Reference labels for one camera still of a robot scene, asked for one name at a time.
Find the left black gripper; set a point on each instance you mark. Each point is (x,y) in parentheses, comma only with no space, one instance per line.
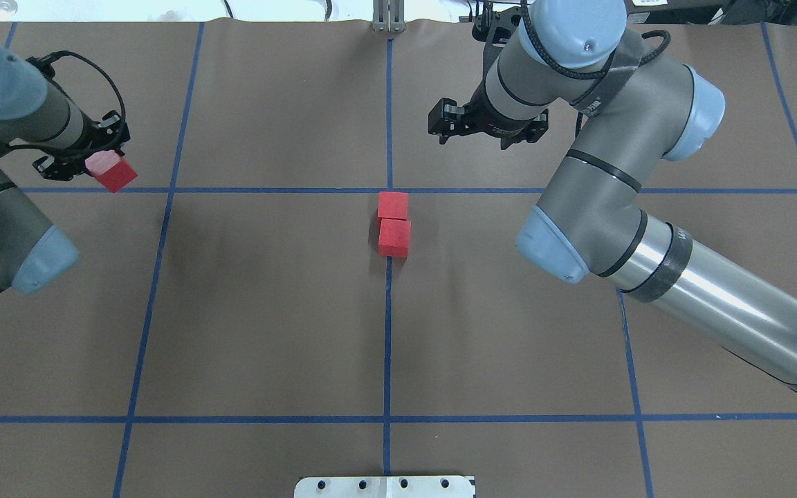
(96,142)

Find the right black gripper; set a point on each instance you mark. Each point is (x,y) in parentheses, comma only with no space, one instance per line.
(490,123)

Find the red cube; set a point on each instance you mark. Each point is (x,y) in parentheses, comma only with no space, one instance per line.
(111,170)

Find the red cube placed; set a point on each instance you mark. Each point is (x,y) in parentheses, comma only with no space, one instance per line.
(394,238)
(393,205)

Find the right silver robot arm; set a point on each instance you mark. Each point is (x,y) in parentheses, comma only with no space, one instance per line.
(640,107)

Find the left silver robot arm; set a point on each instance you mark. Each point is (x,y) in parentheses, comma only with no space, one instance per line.
(37,114)

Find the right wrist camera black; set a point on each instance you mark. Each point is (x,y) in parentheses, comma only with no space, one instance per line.
(494,21)

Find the aluminium frame post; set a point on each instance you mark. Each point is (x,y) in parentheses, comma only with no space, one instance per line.
(388,16)

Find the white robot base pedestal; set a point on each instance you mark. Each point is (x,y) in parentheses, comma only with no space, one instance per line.
(387,486)

